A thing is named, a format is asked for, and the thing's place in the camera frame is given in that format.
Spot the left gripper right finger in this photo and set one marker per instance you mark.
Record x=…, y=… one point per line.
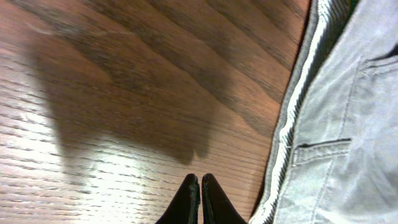
x=217, y=208

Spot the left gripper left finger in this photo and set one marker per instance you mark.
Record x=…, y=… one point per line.
x=183, y=209

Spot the grey shorts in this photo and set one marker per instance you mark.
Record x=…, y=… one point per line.
x=334, y=150

